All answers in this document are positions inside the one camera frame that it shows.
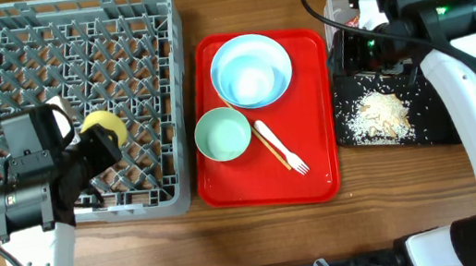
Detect yellow plastic cup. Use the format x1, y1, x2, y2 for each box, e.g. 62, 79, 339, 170
80, 110, 128, 148

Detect light blue bowl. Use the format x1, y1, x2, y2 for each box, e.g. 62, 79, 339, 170
219, 55, 275, 106

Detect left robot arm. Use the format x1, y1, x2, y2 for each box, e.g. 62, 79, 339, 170
0, 104, 128, 266

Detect black food waste tray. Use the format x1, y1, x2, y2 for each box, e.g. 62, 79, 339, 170
333, 74, 460, 147

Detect grey dishwasher rack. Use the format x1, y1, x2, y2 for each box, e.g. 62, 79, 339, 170
0, 0, 191, 223

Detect red snack wrapper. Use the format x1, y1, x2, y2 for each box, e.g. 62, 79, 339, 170
346, 16, 360, 28

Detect rice and food scraps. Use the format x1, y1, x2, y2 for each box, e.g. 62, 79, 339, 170
345, 92, 416, 145

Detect light blue plate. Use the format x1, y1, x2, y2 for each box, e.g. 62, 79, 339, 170
210, 34, 293, 109

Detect red serving tray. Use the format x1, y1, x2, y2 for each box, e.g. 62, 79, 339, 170
196, 29, 341, 207

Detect white plastic fork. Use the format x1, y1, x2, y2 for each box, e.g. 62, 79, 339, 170
253, 120, 310, 175

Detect green bowl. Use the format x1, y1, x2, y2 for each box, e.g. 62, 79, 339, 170
194, 107, 251, 162

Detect wooden chopstick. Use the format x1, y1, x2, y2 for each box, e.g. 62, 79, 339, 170
219, 96, 292, 171

